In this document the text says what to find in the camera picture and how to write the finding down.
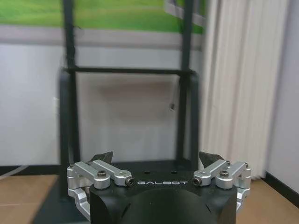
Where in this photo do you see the white pleated curtain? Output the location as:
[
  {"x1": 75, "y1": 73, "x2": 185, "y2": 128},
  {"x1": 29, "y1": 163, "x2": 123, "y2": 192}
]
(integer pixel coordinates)
[{"x1": 198, "y1": 0, "x2": 292, "y2": 182}]

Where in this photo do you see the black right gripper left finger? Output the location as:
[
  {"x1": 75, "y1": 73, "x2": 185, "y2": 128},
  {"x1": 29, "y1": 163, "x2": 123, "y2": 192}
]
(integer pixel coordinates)
[{"x1": 67, "y1": 151, "x2": 133, "y2": 212}]

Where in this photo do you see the black metal frame stand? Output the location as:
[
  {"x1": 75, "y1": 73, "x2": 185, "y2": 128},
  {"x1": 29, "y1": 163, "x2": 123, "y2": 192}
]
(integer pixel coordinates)
[{"x1": 36, "y1": 0, "x2": 199, "y2": 212}]

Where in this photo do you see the white cable on floor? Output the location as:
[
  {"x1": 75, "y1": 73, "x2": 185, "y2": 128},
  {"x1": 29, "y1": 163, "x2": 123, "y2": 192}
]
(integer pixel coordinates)
[{"x1": 0, "y1": 165, "x2": 31, "y2": 178}]

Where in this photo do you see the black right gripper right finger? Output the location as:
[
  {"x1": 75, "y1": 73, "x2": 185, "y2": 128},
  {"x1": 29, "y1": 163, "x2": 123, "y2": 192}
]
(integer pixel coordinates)
[{"x1": 193, "y1": 151, "x2": 252, "y2": 212}]

